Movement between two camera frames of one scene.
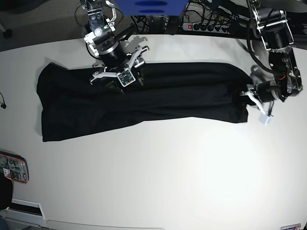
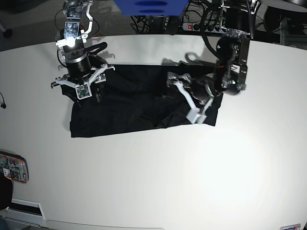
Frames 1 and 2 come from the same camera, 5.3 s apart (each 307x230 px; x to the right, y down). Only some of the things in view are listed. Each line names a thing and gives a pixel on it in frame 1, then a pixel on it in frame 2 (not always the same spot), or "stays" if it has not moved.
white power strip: [203, 27] stays
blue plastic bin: [129, 7] stays
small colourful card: [294, 226] stays
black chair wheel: [8, 34] stays
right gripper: [119, 60] to [81, 73]
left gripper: [266, 91] to [200, 91]
